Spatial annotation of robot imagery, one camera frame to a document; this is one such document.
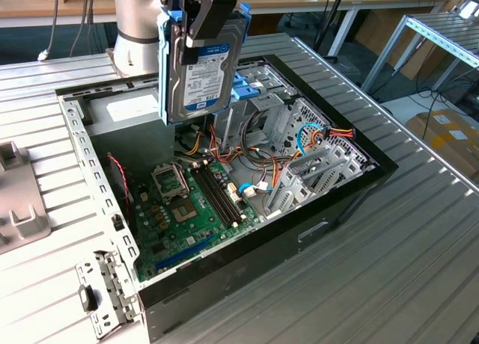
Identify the hard disk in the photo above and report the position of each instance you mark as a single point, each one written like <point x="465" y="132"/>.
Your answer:
<point x="202" y="86"/>

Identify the black PC case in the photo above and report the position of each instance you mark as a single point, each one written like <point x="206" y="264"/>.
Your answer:
<point x="262" y="269"/>

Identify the silver optical drive cage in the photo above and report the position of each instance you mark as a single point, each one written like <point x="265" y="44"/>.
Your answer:
<point x="230" y="134"/>

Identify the CPU socket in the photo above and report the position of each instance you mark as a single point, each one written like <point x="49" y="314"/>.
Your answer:
<point x="183" y="212"/>

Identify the blue expansion slot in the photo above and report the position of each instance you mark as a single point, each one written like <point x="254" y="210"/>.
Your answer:
<point x="185" y="252"/>

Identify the blue plastic drive latch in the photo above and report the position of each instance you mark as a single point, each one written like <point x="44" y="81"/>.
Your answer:
<point x="247" y="91"/>

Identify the wooden desk white frame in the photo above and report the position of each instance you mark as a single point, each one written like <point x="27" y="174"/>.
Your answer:
<point x="284" y="3"/>

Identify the white board connector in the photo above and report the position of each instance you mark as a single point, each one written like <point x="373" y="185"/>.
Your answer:
<point x="232" y="194"/>

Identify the black RAM slot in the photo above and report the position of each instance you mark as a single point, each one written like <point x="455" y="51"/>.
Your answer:
<point x="223" y="196"/>
<point x="215" y="196"/>
<point x="219" y="196"/>
<point x="210" y="196"/>

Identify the silver disk bay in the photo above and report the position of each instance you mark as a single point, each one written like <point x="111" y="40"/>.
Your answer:
<point x="288" y="198"/>

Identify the cardboard box white labels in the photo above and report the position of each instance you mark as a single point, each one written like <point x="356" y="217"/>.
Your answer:
<point x="449" y="146"/>

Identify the green motherboard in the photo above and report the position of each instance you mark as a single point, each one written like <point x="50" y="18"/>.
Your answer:
<point x="207" y="232"/>

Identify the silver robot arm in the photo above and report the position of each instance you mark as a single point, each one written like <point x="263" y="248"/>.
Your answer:
<point x="134" y="22"/>

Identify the grey power supply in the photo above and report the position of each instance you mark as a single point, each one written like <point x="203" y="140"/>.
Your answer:
<point x="131" y="142"/>

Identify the silver slot cover bracket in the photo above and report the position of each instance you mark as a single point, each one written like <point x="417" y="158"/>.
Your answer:
<point x="112" y="280"/>

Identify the black tripod stand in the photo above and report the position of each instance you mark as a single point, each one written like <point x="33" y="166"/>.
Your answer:
<point x="328" y="18"/>

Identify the grey part rack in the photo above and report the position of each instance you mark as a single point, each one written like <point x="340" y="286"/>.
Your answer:
<point x="16" y="194"/>

